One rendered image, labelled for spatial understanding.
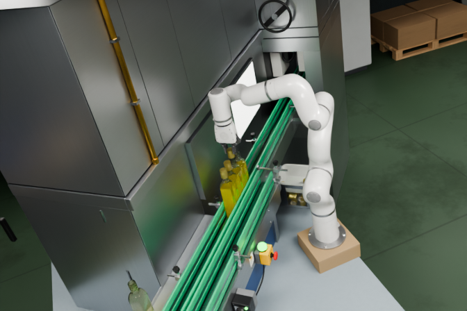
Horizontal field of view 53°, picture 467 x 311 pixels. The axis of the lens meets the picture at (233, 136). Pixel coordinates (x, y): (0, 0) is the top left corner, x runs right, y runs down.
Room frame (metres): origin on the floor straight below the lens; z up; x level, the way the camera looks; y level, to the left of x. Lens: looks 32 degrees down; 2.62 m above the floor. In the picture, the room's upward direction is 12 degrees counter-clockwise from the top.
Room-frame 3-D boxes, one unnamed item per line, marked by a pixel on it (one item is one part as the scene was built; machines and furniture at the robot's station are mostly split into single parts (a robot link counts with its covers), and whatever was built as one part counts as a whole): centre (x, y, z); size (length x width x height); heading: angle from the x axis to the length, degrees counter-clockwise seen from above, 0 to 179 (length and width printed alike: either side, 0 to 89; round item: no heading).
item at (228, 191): (1.79, 0.08, 1.16); 0.06 x 0.06 x 0.21; 64
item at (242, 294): (1.33, 0.10, 0.96); 0.08 x 0.08 x 0.08; 63
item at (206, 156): (2.23, 0.01, 1.32); 0.90 x 0.03 x 0.34; 153
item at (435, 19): (5.49, -2.58, 0.19); 1.11 x 0.80 x 0.39; 104
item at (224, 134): (1.90, 0.03, 1.47); 0.10 x 0.07 x 0.11; 62
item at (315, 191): (1.69, -0.33, 1.14); 0.19 x 0.12 x 0.24; 154
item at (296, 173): (2.04, -0.30, 0.97); 0.22 x 0.17 x 0.09; 63
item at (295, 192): (2.06, -0.28, 0.92); 0.27 x 0.17 x 0.15; 63
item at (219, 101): (1.90, 0.03, 1.62); 0.09 x 0.08 x 0.13; 154
